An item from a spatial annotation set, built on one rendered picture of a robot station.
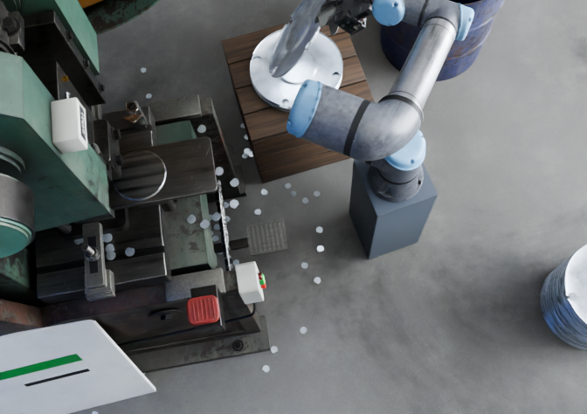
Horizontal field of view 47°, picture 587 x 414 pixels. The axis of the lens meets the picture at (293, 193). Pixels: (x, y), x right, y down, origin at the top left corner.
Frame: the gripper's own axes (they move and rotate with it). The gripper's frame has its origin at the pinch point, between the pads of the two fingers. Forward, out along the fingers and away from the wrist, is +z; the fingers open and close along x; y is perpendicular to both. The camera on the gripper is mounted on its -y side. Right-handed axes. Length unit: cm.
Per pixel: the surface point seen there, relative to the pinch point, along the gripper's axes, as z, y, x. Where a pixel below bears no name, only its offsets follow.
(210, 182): 7, 54, -23
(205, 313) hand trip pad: 6, 83, -19
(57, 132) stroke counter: -25, 70, -70
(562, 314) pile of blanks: -17, 63, 92
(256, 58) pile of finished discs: 35.8, -5.1, 6.0
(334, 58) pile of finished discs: 17.7, -6.1, 22.9
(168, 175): 14, 53, -30
